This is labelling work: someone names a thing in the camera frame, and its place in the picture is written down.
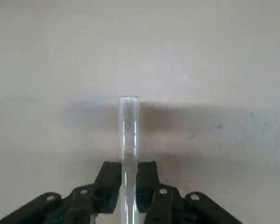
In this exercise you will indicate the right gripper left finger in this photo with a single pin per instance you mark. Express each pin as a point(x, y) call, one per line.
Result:
point(88, 196)

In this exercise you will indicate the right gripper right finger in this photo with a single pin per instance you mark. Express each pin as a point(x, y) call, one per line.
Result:
point(168, 200)

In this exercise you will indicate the clear tube with blue cap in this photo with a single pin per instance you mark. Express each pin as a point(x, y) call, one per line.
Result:
point(129, 140)

